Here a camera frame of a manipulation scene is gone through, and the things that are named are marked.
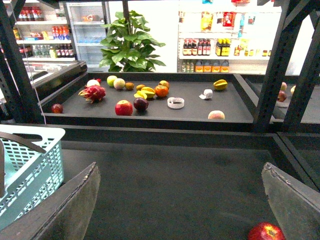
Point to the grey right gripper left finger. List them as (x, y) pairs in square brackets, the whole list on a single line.
[(65, 215)]

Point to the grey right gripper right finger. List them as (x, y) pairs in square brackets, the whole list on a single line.
[(295, 205)]

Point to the light blue plastic basket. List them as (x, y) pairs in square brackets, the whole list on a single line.
[(31, 172)]

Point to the red-green mango fruit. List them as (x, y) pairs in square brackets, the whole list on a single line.
[(165, 84)]

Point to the red apple near gripper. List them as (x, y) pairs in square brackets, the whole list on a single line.
[(266, 231)]

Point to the small dark red fruit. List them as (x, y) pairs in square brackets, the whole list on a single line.
[(57, 108)]

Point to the fruit on right tray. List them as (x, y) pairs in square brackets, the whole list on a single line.
[(282, 96)]

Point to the red apple on tray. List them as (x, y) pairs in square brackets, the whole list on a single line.
[(123, 108)]

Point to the pink dragon fruit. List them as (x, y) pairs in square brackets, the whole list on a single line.
[(94, 93)]

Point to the pink peach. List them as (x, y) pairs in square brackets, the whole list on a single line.
[(216, 115)]

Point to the dark purple plum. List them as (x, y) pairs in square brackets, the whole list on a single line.
[(140, 104)]

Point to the white round onion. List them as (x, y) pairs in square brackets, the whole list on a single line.
[(92, 82)]

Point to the pale pink round fruit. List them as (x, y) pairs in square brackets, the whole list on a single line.
[(119, 83)]

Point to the brown kiwi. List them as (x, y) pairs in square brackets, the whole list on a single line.
[(129, 86)]

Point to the green apple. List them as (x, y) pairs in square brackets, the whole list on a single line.
[(110, 80)]

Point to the yellow star fruit centre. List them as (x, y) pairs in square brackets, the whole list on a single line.
[(145, 93)]

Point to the yellow star fruit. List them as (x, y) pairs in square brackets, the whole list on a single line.
[(220, 85), (145, 93)]

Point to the small brown-orange fruit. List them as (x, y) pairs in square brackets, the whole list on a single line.
[(140, 86)]

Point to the white tape roll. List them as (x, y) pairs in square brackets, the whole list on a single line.
[(207, 94)]

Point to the yellow star fruit right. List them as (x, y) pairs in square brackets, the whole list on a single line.
[(220, 85)]

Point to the black fruit display tray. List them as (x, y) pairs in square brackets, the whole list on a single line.
[(238, 103)]

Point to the green potted plant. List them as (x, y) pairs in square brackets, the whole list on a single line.
[(128, 45)]

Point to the left drinks shelf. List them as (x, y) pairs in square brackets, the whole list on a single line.
[(42, 33)]

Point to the right grocery shelf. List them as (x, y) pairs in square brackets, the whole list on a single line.
[(233, 36)]

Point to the glass door fridge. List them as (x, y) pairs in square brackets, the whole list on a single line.
[(86, 20)]

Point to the black metal frame post left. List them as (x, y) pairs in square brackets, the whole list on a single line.
[(21, 98)]

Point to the black metal frame post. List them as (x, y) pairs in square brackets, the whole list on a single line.
[(292, 15), (21, 98)]

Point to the black metal frame post right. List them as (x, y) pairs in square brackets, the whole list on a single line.
[(292, 15)]

